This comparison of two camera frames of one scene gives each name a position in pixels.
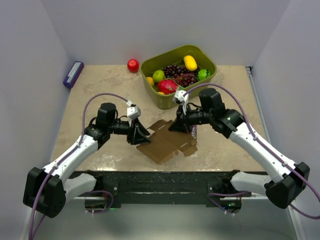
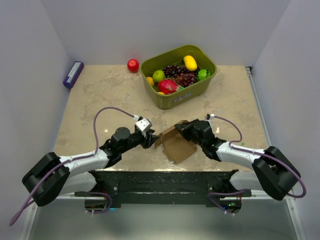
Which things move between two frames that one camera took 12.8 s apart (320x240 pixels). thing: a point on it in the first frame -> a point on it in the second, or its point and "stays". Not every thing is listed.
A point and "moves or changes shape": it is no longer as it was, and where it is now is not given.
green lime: x=158 y=75 stays
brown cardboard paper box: x=165 y=142 moves or changes shape
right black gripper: x=182 y=124 -> x=186 y=127
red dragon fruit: x=167 y=86 stays
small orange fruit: x=150 y=80 stays
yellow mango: x=190 y=63 stays
